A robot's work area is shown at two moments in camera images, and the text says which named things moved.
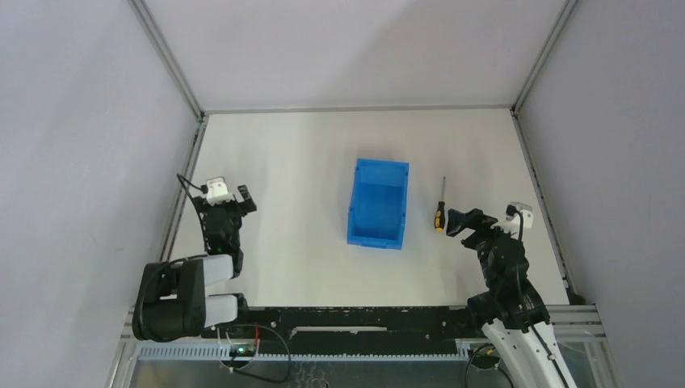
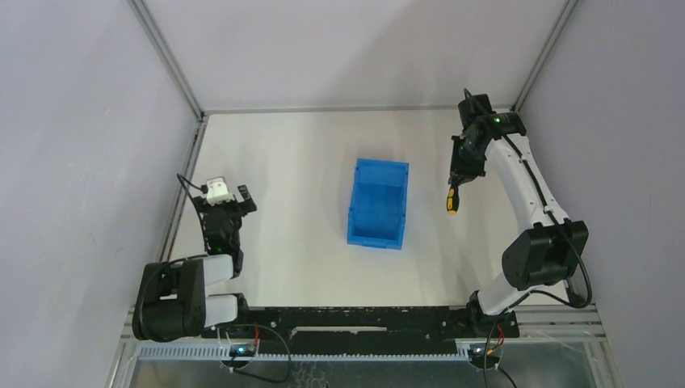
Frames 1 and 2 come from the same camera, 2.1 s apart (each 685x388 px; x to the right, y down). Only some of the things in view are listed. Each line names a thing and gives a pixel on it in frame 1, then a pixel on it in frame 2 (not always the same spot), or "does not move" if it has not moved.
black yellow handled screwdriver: (439, 217) to (452, 199)
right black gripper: (475, 218) to (460, 173)
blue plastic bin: (378, 201) does not move
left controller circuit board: (241, 351) does not move
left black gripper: (227, 208) does not move
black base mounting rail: (351, 330) does not move
